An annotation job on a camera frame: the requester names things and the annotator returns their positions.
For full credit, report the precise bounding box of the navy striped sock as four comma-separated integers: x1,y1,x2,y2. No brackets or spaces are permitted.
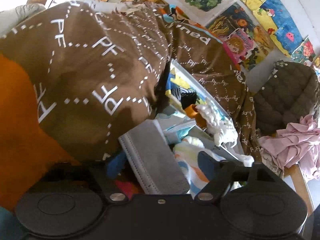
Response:
171,87,198,109

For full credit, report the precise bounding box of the brown patterned colourful blanket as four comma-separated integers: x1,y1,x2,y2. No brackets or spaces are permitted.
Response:
0,0,263,213

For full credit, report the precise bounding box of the orange knitted cuff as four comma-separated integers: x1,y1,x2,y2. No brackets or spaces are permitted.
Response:
184,104,199,119

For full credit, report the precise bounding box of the grey tray with cartoon picture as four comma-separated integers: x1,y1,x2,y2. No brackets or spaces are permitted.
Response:
159,60,253,167

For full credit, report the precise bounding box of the blue plastic mask packet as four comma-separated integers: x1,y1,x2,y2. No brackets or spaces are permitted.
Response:
156,112,196,145

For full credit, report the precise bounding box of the olive quilted jacket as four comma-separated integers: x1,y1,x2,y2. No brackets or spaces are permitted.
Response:
254,61,319,135

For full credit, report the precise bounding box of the pink shirt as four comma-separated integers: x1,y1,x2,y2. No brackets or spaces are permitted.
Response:
258,114,319,181

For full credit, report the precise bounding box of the pink cartoon girl drawing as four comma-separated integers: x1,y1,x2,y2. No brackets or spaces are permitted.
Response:
225,28,259,63

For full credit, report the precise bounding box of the starry night style painting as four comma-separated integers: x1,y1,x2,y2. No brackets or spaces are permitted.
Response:
204,2,276,71

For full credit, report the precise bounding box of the red-haired child drawing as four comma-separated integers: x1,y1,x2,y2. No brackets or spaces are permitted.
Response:
290,36,316,66

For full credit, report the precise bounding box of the striped pastel cloth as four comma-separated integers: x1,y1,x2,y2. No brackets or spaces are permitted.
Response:
172,135,254,201

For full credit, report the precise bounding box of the blue sea jellyfish painting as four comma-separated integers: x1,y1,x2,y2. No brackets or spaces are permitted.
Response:
241,0,303,57

